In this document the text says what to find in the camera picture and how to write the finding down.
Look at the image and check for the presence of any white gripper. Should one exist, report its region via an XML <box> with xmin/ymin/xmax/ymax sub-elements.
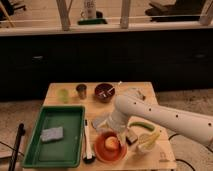
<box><xmin>92</xmin><ymin>113</ymin><xmax>127</xmax><ymax>133</ymax></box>

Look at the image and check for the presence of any yellow red apple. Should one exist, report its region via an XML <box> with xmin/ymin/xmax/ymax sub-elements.
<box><xmin>105</xmin><ymin>136</ymin><xmax>119</xmax><ymax>151</ymax></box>

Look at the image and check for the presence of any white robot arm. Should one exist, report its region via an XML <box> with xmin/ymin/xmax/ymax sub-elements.
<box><xmin>92</xmin><ymin>93</ymin><xmax>213</xmax><ymax>148</ymax></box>

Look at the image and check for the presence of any red bowl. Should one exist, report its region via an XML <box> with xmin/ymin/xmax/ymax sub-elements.
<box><xmin>94</xmin><ymin>132</ymin><xmax>127</xmax><ymax>163</ymax></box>

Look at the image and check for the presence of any dark brown bowl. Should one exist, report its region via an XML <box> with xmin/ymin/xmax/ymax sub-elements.
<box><xmin>94</xmin><ymin>83</ymin><xmax>115</xmax><ymax>103</ymax></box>

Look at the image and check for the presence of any green chili pepper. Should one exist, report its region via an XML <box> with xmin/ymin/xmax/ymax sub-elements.
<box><xmin>129</xmin><ymin>122</ymin><xmax>155</xmax><ymax>131</ymax></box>

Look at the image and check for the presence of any brown block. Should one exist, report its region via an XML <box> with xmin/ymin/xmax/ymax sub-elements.
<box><xmin>126</xmin><ymin>129</ymin><xmax>138</xmax><ymax>145</ymax></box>

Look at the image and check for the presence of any black white spatula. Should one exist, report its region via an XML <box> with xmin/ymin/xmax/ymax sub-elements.
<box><xmin>83</xmin><ymin>120</ymin><xmax>96</xmax><ymax>164</ymax></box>

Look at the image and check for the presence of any metal cup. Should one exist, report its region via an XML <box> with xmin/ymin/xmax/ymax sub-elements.
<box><xmin>76</xmin><ymin>84</ymin><xmax>87</xmax><ymax>99</ymax></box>

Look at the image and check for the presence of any green cup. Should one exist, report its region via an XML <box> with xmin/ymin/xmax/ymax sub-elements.
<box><xmin>57</xmin><ymin>89</ymin><xmax>69</xmax><ymax>103</ymax></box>

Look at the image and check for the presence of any green plastic tray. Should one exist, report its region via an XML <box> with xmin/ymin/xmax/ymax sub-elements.
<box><xmin>23</xmin><ymin>106</ymin><xmax>85</xmax><ymax>168</ymax></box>

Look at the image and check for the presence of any grey sponge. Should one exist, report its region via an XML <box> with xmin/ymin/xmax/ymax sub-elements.
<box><xmin>40</xmin><ymin>127</ymin><xmax>63</xmax><ymax>142</ymax></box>

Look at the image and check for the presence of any black cabinet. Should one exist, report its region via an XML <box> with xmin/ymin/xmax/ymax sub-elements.
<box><xmin>0</xmin><ymin>29</ymin><xmax>213</xmax><ymax>101</ymax></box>

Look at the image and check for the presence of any black pole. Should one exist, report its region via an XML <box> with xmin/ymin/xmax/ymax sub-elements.
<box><xmin>8</xmin><ymin>123</ymin><xmax>25</xmax><ymax>171</ymax></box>

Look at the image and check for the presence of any green book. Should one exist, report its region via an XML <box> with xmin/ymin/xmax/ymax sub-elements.
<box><xmin>77</xmin><ymin>18</ymin><xmax>108</xmax><ymax>25</ymax></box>

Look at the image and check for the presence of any white mug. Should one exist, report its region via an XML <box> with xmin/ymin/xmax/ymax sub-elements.
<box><xmin>82</xmin><ymin>0</ymin><xmax>96</xmax><ymax>19</ymax></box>

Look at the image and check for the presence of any black cable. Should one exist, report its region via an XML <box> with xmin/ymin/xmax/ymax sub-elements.
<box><xmin>167</xmin><ymin>133</ymin><xmax>213</xmax><ymax>171</ymax></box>

